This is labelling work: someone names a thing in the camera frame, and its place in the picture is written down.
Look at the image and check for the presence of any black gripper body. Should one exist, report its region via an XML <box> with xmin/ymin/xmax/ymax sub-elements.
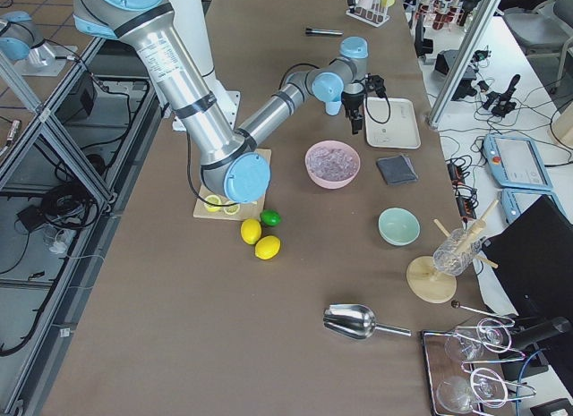
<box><xmin>341</xmin><ymin>74</ymin><xmax>386</xmax><ymax>119</ymax></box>

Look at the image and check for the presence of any light blue plastic cup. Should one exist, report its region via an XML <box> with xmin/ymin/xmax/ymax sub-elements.
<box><xmin>325</xmin><ymin>100</ymin><xmax>342</xmax><ymax>116</ymax></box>

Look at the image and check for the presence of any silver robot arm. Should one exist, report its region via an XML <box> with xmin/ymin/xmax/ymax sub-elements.
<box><xmin>73</xmin><ymin>0</ymin><xmax>368</xmax><ymax>203</ymax></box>

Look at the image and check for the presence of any pink bowl of ice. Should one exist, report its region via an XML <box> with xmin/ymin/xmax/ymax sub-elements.
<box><xmin>304</xmin><ymin>140</ymin><xmax>361</xmax><ymax>190</ymax></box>

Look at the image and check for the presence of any white cup rack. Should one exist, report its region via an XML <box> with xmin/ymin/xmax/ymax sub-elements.
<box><xmin>346</xmin><ymin>0</ymin><xmax>390</xmax><ymax>28</ymax></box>

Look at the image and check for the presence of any metal ice scoop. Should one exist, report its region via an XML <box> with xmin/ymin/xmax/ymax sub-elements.
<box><xmin>323</xmin><ymin>304</ymin><xmax>412</xmax><ymax>340</ymax></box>

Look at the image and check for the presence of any cream rabbit tray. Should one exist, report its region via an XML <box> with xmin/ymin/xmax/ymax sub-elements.
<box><xmin>364</xmin><ymin>97</ymin><xmax>421</xmax><ymax>149</ymax></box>

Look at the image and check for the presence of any grey folded cloth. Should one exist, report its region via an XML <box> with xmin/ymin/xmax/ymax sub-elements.
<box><xmin>376</xmin><ymin>154</ymin><xmax>418</xmax><ymax>185</ymax></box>

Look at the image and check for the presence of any steel muddler black tip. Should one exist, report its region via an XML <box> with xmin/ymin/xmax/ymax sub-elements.
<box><xmin>304</xmin><ymin>27</ymin><xmax>344</xmax><ymax>37</ymax></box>

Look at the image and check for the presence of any green ceramic bowl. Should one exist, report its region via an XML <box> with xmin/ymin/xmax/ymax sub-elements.
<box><xmin>378</xmin><ymin>208</ymin><xmax>421</xmax><ymax>246</ymax></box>

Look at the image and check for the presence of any green lime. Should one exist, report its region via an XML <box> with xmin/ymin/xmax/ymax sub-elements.
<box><xmin>260</xmin><ymin>209</ymin><xmax>282</xmax><ymax>227</ymax></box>

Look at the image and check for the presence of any wooden cutting board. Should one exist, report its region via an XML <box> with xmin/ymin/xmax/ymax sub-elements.
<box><xmin>192</xmin><ymin>149</ymin><xmax>271</xmax><ymax>221</ymax></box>

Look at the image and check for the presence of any yellow lemon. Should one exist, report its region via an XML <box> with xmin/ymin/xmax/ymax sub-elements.
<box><xmin>240</xmin><ymin>218</ymin><xmax>262</xmax><ymax>245</ymax></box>
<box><xmin>254</xmin><ymin>235</ymin><xmax>281</xmax><ymax>260</ymax></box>

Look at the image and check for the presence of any lemon half slice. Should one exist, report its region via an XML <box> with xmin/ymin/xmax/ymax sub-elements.
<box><xmin>223</xmin><ymin>203</ymin><xmax>241</xmax><ymax>216</ymax></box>
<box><xmin>203</xmin><ymin>194</ymin><xmax>223</xmax><ymax>213</ymax></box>

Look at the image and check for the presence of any clear glass mug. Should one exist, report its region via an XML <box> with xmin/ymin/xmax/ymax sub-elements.
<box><xmin>432</xmin><ymin>228</ymin><xmax>483</xmax><ymax>276</ymax></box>

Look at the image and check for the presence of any blue teach pendant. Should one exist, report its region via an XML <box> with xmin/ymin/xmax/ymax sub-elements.
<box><xmin>500</xmin><ymin>188</ymin><xmax>555</xmax><ymax>225</ymax></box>
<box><xmin>483</xmin><ymin>134</ymin><xmax>553</xmax><ymax>191</ymax></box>

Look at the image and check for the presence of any wooden mug tree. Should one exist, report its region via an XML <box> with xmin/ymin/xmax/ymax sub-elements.
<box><xmin>406</xmin><ymin>200</ymin><xmax>499</xmax><ymax>303</ymax></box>

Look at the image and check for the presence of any wine glass rack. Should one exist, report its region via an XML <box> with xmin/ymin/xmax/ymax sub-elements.
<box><xmin>420</xmin><ymin>315</ymin><xmax>536</xmax><ymax>415</ymax></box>

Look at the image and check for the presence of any aluminium frame post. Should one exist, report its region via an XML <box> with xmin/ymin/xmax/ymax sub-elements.
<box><xmin>426</xmin><ymin>0</ymin><xmax>500</xmax><ymax>131</ymax></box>

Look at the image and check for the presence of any white camera pillar base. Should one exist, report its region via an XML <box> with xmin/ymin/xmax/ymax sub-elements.
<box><xmin>169</xmin><ymin>0</ymin><xmax>241</xmax><ymax>127</ymax></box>

